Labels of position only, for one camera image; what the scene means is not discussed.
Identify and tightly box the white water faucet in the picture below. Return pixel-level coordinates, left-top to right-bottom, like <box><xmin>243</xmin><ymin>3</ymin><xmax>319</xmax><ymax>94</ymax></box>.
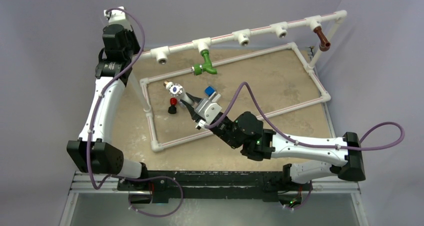
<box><xmin>163</xmin><ymin>81</ymin><xmax>195</xmax><ymax>106</ymax></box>

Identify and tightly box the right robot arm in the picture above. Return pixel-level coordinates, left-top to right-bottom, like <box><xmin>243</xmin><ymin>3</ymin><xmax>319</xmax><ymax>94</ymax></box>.
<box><xmin>181</xmin><ymin>94</ymin><xmax>366</xmax><ymax>190</ymax></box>

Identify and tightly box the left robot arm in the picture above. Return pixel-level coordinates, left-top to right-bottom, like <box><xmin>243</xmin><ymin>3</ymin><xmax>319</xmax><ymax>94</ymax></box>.
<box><xmin>66</xmin><ymin>23</ymin><xmax>149</xmax><ymax>191</ymax></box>

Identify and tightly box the green water faucet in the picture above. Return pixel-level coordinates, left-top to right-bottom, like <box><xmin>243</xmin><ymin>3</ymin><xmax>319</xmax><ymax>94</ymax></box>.
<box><xmin>191</xmin><ymin>49</ymin><xmax>218</xmax><ymax>76</ymax></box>

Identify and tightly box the brown water faucet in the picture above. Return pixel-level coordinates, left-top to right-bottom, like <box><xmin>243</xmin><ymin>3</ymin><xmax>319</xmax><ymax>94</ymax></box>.
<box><xmin>313</xmin><ymin>26</ymin><xmax>331</xmax><ymax>52</ymax></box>

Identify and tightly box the black faucet red knob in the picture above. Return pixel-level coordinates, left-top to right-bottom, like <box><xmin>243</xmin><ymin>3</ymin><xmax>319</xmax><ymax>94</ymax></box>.
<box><xmin>167</xmin><ymin>97</ymin><xmax>178</xmax><ymax>115</ymax></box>

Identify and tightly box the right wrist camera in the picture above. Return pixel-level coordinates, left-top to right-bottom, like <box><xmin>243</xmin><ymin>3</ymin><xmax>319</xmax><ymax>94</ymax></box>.
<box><xmin>194</xmin><ymin>98</ymin><xmax>223</xmax><ymax>131</ymax></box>

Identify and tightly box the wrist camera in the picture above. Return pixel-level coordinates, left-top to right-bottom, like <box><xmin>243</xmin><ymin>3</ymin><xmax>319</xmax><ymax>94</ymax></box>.
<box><xmin>103</xmin><ymin>6</ymin><xmax>131</xmax><ymax>28</ymax></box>
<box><xmin>194</xmin><ymin>98</ymin><xmax>223</xmax><ymax>131</ymax></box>

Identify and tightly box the white faucet blue handle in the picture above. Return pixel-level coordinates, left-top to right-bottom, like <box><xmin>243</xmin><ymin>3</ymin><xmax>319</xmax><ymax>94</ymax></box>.
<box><xmin>204</xmin><ymin>86</ymin><xmax>222</xmax><ymax>103</ymax></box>

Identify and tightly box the white pipe frame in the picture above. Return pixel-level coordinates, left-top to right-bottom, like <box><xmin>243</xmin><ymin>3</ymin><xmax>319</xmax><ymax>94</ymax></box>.
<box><xmin>137</xmin><ymin>10</ymin><xmax>348</xmax><ymax>153</ymax></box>

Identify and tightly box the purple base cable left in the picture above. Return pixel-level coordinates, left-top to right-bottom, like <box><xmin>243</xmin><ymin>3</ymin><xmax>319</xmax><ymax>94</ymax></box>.
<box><xmin>128</xmin><ymin>175</ymin><xmax>185</xmax><ymax>219</ymax></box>

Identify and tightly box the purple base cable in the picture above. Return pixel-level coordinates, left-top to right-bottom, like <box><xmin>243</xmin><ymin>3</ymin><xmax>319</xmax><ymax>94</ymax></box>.
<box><xmin>283</xmin><ymin>180</ymin><xmax>314</xmax><ymax>212</ymax></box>
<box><xmin>128</xmin><ymin>175</ymin><xmax>185</xmax><ymax>219</ymax></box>

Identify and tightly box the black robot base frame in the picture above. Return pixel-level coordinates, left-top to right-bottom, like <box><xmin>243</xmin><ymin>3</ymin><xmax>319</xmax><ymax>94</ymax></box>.
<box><xmin>117</xmin><ymin>169</ymin><xmax>313</xmax><ymax>205</ymax></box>

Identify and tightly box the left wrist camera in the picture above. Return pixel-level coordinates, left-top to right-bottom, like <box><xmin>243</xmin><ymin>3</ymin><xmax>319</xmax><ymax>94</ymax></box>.
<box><xmin>103</xmin><ymin>6</ymin><xmax>131</xmax><ymax>28</ymax></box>

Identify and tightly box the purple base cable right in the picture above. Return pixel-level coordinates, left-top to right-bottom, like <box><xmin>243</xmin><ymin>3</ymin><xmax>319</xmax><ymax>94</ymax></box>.
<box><xmin>283</xmin><ymin>180</ymin><xmax>314</xmax><ymax>212</ymax></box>

